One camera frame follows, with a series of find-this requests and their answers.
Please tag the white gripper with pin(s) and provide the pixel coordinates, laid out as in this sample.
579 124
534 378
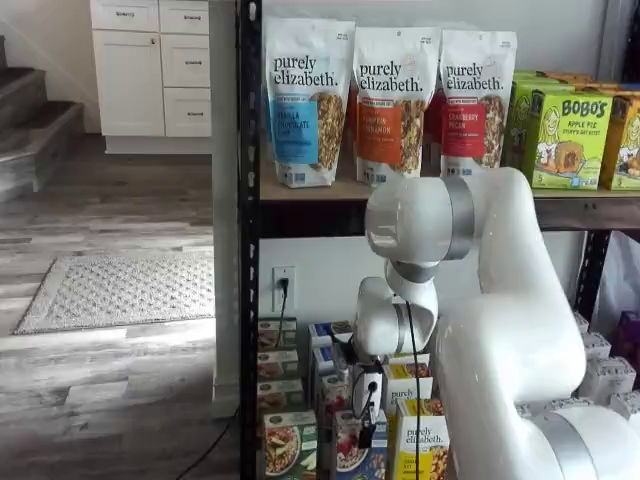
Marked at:
379 400

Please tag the blue white flax cereal box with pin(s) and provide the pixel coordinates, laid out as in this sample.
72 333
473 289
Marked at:
350 455
322 360
332 400
325 330

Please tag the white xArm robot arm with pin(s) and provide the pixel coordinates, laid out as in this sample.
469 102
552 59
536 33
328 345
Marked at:
500 300

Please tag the yellow white purely elizabeth box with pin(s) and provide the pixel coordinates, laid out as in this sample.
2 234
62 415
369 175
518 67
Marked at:
420 450
405 359
400 395

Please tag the green white cereal box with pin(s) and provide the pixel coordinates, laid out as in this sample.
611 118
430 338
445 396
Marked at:
270 335
290 450
280 395
277 365

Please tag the white patterned carton box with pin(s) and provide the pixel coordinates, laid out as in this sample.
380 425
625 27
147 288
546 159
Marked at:
597 345
627 405
607 375
581 322

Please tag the brown high shelf board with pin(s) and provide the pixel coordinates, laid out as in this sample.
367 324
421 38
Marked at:
325 192

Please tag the dark purple carton box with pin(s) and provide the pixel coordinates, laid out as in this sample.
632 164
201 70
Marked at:
629 340

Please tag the green Bobo's apple pie box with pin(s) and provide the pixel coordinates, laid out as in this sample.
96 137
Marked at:
515 120
575 145

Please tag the orange yellow Bobo's box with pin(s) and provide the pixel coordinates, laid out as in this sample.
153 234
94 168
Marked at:
610 90
625 150

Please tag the black metal shelving rack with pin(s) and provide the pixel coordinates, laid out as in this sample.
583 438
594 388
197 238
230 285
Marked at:
247 250

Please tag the grey patterned floor rug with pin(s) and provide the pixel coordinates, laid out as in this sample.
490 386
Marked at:
115 295

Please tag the orange label granola bag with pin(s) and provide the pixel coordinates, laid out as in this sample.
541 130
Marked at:
385 125

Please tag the blue label granola bag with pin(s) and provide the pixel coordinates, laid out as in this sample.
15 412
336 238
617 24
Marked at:
300 125

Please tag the red label granola bag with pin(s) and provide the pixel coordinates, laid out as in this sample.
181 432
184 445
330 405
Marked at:
465 125

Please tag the white drawer cabinet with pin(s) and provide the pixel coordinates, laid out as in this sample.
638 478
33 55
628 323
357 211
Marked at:
130 75

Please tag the grey wooden staircase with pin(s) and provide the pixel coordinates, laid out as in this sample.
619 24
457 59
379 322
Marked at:
30 125

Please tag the white wall power outlet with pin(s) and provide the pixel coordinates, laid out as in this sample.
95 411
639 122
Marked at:
277 300

